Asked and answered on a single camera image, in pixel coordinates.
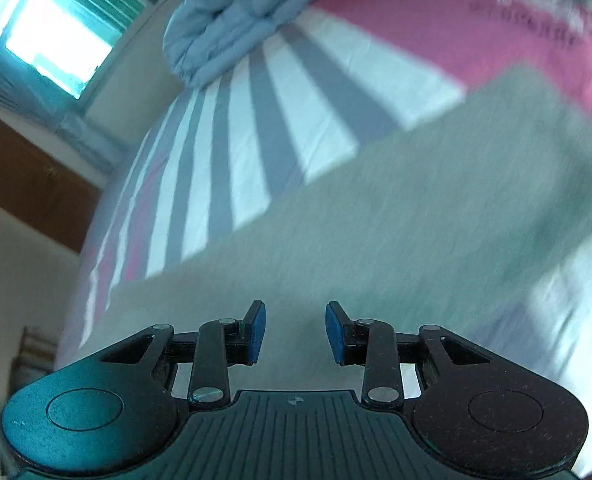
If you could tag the brown wooden door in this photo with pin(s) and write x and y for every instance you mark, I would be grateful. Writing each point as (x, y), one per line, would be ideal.
(21, 175)

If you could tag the striped bed sheet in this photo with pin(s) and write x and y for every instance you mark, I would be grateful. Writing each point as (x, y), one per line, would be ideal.
(256, 125)

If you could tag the window with green shutters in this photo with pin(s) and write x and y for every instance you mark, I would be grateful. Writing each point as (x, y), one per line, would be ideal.
(56, 25)

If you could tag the folded blue duvet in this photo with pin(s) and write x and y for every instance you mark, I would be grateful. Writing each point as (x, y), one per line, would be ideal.
(236, 15)

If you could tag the grey pants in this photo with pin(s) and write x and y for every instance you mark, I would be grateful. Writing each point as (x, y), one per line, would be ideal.
(376, 200)

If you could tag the grey-blue curtain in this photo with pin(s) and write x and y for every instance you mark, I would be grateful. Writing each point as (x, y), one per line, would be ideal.
(88, 135)

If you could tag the small wooden chair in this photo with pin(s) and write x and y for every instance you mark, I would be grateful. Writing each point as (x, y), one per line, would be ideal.
(33, 352)

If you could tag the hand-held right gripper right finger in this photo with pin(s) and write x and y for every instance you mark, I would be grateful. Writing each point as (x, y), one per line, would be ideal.
(334, 332)

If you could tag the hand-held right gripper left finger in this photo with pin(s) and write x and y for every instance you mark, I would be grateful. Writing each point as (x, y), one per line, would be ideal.
(256, 332)

